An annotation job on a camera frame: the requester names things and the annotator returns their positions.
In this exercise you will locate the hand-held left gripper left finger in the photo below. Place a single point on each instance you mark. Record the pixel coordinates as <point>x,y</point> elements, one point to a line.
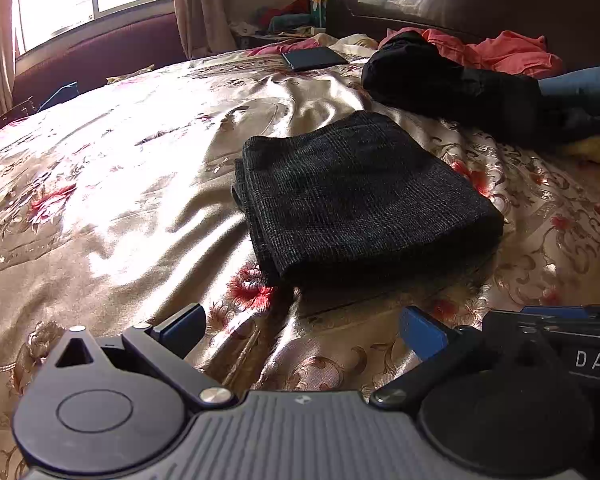
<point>180,327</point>

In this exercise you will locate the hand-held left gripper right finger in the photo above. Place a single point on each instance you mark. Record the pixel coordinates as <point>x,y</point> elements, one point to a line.
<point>422,332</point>

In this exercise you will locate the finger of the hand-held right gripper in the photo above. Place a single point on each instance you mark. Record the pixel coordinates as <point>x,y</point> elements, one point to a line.
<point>555,312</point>

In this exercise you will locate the dark grey checked pants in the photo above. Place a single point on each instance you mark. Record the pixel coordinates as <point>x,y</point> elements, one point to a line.
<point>355,200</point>

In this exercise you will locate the gold floral satin bedspread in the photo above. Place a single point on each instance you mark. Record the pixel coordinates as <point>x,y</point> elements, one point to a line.
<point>105,200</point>

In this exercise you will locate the yellow cloth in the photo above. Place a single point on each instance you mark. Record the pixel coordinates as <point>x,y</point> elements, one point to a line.
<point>595,150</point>

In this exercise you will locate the blue jeans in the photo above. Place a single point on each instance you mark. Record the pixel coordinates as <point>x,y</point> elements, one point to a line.
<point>585,82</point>

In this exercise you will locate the black garment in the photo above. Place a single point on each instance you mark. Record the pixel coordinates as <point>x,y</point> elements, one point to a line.
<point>430,75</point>

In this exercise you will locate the blue plastic object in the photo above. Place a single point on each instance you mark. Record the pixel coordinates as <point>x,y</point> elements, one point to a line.
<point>60,96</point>

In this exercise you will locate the coral pink cloth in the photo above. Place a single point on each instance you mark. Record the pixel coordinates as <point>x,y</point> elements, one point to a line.
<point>510,52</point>

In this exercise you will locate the dark furniture piece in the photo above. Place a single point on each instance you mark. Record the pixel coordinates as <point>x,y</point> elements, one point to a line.
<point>16,109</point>

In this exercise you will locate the white crumpled cloth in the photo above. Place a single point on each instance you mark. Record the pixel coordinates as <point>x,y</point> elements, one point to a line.
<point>247,29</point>

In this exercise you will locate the dark wooden headboard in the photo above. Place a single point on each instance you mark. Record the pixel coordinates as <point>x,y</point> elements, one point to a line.
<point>480,5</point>

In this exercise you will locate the teal cloth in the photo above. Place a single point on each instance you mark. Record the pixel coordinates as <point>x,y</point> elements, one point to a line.
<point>287,22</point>

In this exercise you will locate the cluttered nightstand clothes pile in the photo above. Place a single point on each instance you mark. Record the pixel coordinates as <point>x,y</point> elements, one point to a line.
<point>292,10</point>

